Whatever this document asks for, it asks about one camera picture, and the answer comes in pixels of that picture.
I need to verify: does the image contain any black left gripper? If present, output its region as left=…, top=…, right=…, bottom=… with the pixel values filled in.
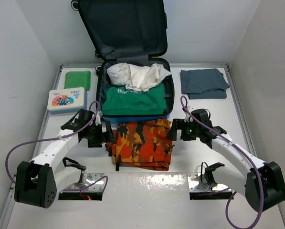
left=85, top=120, right=116, bottom=147

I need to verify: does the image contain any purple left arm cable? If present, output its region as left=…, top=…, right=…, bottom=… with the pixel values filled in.
left=5, top=100, right=109, bottom=193

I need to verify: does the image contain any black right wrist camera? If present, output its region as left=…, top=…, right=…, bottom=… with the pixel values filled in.
left=200, top=126, right=227, bottom=148

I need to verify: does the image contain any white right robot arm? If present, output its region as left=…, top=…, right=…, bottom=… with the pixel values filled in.
left=167, top=107, right=285, bottom=211

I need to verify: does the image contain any white bag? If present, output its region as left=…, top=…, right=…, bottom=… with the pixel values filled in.
left=107, top=63, right=131, bottom=86

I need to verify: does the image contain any green enterprise shirt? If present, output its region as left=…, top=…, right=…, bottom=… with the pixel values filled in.
left=102, top=83, right=167, bottom=116

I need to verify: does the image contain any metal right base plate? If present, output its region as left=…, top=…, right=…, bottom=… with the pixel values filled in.
left=187, top=172, right=232, bottom=194

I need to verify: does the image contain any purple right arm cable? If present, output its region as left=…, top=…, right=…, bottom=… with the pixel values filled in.
left=179, top=95, right=264, bottom=229

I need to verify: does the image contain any green folded towel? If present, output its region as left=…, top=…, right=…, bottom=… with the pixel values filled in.
left=64, top=71, right=91, bottom=91

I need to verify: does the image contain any grey blue shirt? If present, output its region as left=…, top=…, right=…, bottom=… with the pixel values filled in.
left=180, top=69, right=230, bottom=100

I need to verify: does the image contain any orange camouflage garment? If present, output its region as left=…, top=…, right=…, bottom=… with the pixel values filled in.
left=106, top=119, right=174, bottom=171

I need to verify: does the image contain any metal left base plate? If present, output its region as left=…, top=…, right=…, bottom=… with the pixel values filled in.
left=60, top=173, right=107, bottom=193

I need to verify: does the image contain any white cloth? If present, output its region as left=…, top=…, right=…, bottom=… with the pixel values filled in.
left=125, top=63, right=171, bottom=92

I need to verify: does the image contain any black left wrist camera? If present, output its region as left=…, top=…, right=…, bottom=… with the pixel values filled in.
left=61, top=117, right=86, bottom=133

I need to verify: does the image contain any dark blue open suitcase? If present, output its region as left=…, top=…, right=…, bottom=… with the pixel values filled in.
left=70, top=0, right=176, bottom=124

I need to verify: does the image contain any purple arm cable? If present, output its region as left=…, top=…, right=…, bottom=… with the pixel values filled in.
left=179, top=95, right=264, bottom=229
left=5, top=100, right=109, bottom=193

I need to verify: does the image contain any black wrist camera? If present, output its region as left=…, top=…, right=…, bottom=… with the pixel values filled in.
left=200, top=126, right=227, bottom=148
left=61, top=117, right=86, bottom=133

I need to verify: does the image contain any first aid cartoon box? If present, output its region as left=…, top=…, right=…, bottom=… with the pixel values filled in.
left=47, top=87, right=87, bottom=114

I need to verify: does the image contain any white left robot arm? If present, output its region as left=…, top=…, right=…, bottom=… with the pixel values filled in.
left=14, top=109, right=114, bottom=208

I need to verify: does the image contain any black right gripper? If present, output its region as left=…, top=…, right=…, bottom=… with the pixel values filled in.
left=166, top=118, right=201, bottom=141

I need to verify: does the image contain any metal base plate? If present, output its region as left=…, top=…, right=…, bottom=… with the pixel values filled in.
left=187, top=172, right=232, bottom=194
left=60, top=173, right=107, bottom=193

